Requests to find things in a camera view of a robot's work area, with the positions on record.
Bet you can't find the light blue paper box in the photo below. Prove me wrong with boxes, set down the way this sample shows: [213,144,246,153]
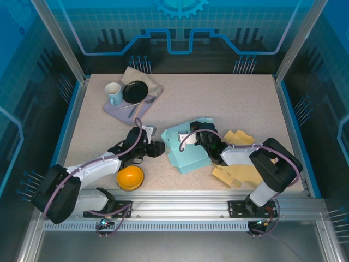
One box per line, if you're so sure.
[160,116,213,175]

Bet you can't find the yellow paper box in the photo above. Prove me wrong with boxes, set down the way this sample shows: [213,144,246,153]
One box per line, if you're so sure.
[212,129,276,189]

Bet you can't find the orange bowl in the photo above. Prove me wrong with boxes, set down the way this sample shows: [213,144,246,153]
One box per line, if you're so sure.
[116,165,145,192]

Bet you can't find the lavender tray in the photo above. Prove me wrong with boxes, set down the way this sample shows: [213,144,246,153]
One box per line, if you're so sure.
[103,92,159,126]

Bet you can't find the metal fork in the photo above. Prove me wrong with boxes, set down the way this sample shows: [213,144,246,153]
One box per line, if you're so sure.
[117,96,157,110]

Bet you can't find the black plate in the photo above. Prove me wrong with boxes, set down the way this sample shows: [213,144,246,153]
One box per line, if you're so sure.
[122,80,149,104]

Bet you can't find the light blue mug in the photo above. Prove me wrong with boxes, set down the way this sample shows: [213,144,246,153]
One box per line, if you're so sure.
[104,81,124,106]

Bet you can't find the beige cloth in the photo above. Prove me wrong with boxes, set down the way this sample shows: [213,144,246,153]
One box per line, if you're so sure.
[121,66,164,99]

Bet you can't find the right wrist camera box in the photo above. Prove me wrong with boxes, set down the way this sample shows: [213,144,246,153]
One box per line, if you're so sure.
[177,130,197,146]

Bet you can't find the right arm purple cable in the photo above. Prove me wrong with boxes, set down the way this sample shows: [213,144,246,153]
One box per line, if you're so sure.
[178,130,300,239]

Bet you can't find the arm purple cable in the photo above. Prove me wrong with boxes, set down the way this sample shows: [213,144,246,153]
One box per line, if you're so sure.
[43,117,134,239]
[178,130,300,239]

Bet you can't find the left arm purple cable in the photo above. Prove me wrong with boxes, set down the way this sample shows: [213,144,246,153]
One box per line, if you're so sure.
[43,117,134,239]

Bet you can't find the aluminium rail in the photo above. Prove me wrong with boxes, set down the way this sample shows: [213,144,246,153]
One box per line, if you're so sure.
[35,190,328,223]

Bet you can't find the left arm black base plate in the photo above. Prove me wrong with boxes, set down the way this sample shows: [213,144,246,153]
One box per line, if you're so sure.
[83,200,134,219]

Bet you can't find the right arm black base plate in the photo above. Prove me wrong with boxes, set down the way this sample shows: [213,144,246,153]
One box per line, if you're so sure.
[227,200,279,219]

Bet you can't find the slotted cable duct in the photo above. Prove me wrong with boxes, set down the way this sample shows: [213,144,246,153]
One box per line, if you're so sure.
[43,221,250,232]

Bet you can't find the aluminium frame post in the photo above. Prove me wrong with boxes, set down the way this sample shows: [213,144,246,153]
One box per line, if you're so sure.
[274,0,329,85]
[30,0,89,85]

